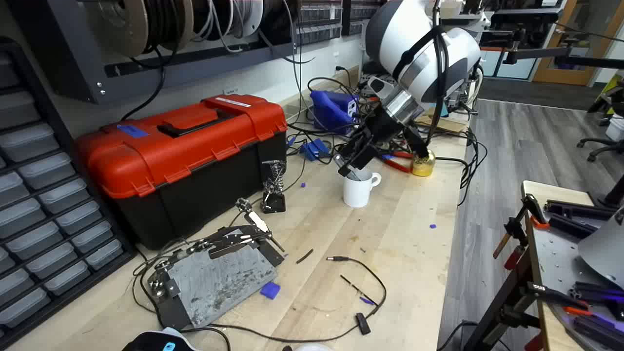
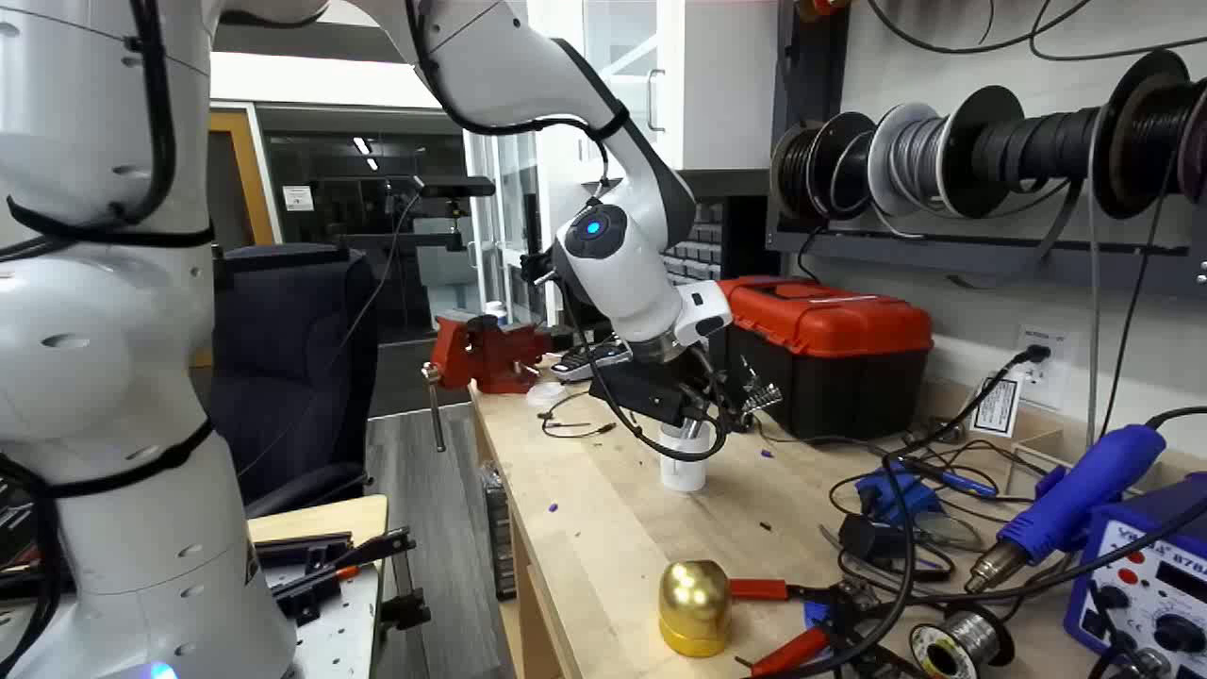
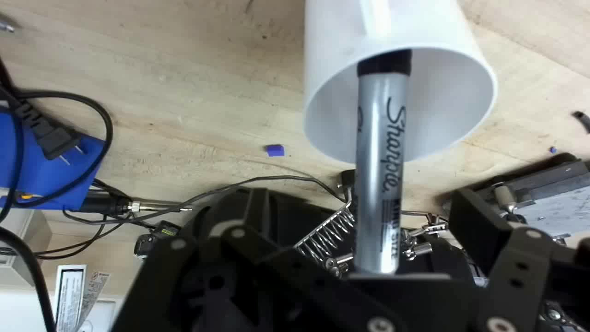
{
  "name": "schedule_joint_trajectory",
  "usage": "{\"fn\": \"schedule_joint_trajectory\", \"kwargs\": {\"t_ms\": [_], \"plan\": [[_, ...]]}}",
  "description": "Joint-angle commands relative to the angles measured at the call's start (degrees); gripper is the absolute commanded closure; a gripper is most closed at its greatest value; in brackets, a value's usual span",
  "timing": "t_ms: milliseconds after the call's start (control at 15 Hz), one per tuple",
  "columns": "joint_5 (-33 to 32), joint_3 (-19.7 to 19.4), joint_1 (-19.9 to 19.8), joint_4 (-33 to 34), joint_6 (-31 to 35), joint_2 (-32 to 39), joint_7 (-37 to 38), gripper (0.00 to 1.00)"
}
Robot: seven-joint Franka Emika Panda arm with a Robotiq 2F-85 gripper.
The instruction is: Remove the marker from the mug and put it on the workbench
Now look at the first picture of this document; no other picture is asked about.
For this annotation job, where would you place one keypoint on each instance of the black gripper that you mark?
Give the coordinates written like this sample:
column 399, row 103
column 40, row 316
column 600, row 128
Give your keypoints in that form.
column 362, row 142

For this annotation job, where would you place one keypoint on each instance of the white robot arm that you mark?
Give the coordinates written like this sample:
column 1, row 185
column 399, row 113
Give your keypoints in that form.
column 425, row 58

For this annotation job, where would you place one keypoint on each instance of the white ceramic mug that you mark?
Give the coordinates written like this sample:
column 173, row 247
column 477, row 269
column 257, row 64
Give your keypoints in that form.
column 358, row 191

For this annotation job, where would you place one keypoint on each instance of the side workbench with clamps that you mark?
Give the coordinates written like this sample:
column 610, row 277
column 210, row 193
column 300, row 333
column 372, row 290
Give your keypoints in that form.
column 565, row 277

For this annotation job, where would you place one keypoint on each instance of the small blue box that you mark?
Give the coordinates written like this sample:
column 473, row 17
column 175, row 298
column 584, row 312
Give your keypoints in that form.
column 315, row 150

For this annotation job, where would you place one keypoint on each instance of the blue tool at back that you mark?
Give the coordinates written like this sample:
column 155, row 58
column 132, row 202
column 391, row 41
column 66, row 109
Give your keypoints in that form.
column 333, row 109

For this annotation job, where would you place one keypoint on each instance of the yellow round container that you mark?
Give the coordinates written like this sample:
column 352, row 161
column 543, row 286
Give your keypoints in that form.
column 425, row 165

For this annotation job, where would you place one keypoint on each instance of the small blue block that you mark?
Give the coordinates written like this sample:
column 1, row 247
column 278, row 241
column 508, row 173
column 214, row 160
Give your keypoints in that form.
column 270, row 290

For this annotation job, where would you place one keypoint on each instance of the grey flat electronic device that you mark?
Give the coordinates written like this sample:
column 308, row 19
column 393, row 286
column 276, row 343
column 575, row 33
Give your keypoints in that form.
column 202, row 280

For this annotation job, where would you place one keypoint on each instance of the red and black toolbox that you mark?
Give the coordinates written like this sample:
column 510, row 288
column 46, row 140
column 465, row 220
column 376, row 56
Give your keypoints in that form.
column 171, row 173

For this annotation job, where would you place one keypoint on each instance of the black white object bottom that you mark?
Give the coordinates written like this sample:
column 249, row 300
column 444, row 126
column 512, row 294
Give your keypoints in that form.
column 165, row 339

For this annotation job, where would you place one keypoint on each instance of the grey drawer organizer cabinet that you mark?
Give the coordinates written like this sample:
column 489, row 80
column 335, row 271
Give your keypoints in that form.
column 58, row 238

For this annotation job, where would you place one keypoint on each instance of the red handled pliers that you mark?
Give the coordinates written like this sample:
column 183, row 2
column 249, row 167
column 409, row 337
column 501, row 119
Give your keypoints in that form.
column 399, row 160

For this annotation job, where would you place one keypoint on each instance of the screwdriver with light handle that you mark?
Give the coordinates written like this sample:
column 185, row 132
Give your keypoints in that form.
column 253, row 216

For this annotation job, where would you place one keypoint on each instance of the wire spool rack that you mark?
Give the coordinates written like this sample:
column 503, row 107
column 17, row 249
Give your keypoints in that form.
column 113, row 48

